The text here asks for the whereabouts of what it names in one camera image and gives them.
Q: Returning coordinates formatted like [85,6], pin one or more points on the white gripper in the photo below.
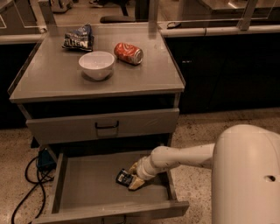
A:
[143,171]

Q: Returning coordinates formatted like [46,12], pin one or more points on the dark blue rxbar wrapper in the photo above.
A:
[124,178]

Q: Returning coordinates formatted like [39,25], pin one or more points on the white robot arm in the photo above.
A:
[245,165]

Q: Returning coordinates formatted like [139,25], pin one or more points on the open grey middle drawer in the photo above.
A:
[85,190]

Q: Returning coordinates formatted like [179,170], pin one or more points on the grey drawer cabinet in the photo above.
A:
[64,104]

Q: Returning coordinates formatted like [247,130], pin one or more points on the closed grey top drawer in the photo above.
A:
[93,127]

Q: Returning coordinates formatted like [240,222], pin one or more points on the blue power box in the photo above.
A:
[45,161]

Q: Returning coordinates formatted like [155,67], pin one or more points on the white ceramic bowl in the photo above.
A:
[97,65]

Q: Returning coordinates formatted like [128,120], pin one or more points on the red soda can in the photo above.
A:
[129,53]

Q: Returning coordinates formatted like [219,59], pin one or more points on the blue chip bag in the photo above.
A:
[81,38]

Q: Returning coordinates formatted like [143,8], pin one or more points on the black office chair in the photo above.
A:
[141,12]

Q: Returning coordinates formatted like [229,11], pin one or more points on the dark low cabinet wall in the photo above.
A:
[228,72]

